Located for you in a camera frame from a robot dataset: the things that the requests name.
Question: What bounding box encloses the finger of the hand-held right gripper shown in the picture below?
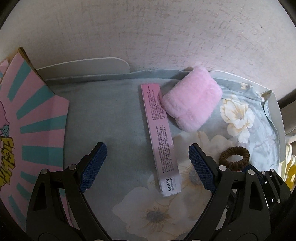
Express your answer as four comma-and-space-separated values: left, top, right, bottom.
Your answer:
262, 168, 292, 208

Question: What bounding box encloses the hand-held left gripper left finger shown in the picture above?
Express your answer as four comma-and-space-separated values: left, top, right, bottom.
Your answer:
25, 142, 109, 241

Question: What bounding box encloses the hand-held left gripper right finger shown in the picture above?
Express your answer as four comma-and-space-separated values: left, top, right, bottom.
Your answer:
185, 143, 271, 241

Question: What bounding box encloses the brown hair tie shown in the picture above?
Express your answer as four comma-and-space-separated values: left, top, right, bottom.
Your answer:
219, 146, 251, 172

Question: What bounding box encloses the long pink cosmetic box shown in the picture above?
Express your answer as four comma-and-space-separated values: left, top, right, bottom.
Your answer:
141, 83, 181, 197

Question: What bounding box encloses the pink striped cardboard box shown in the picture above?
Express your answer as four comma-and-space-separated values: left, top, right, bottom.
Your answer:
0, 47, 70, 226

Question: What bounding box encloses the green yellow floral blanket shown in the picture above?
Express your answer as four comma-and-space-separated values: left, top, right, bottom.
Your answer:
280, 142, 296, 193

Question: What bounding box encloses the blue floral tablecloth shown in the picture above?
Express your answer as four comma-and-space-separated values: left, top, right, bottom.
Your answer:
45, 67, 279, 241

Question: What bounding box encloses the grey cushion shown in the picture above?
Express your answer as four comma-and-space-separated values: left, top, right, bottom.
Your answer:
277, 93, 296, 136

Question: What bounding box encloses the pink fluffy pouch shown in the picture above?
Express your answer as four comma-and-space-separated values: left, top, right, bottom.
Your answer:
162, 65, 223, 132

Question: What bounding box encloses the white tray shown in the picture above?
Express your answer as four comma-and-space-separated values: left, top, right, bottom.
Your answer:
36, 57, 286, 168

